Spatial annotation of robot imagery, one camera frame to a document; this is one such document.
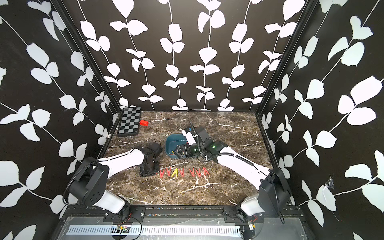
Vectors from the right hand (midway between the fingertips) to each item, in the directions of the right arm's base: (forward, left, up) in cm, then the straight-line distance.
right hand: (179, 148), depth 77 cm
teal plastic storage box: (+16, +8, -18) cm, 25 cm away
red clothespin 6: (-4, -14, -19) cm, 24 cm away
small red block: (+32, +32, -18) cm, 49 cm away
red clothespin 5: (-5, -11, -19) cm, 23 cm away
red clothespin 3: (-5, 0, -19) cm, 20 cm away
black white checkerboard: (+32, +42, -16) cm, 55 cm away
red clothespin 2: (-5, +8, -19) cm, 21 cm away
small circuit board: (-33, +26, -19) cm, 46 cm away
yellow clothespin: (-5, +4, -19) cm, 20 cm away
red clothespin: (-7, +12, -18) cm, 22 cm away
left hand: (-5, +15, -18) cm, 24 cm away
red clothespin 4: (-5, -7, -19) cm, 21 cm away
